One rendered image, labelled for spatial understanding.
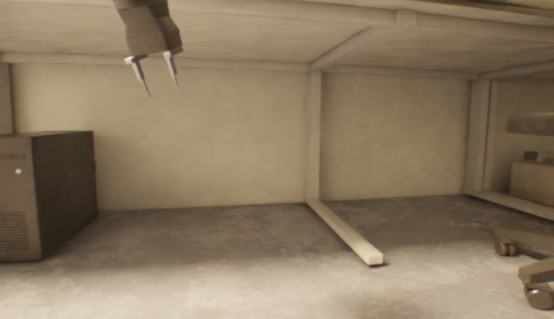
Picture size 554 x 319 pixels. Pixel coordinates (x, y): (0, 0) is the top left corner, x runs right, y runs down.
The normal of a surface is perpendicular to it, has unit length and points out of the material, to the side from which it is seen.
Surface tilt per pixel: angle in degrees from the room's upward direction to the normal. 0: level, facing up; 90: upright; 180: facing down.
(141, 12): 122
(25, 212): 90
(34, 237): 90
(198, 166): 90
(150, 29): 110
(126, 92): 90
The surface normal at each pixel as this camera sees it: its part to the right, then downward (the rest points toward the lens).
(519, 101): 0.18, 0.10
